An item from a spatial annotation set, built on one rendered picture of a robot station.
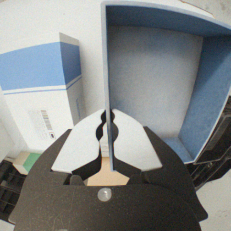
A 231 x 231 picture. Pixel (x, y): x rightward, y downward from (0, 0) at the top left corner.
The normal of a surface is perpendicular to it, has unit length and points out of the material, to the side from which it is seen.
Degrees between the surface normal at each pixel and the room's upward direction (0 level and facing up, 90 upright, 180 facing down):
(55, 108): 0
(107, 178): 90
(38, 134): 0
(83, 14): 0
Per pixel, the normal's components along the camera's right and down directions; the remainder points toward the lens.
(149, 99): 0.04, 0.50
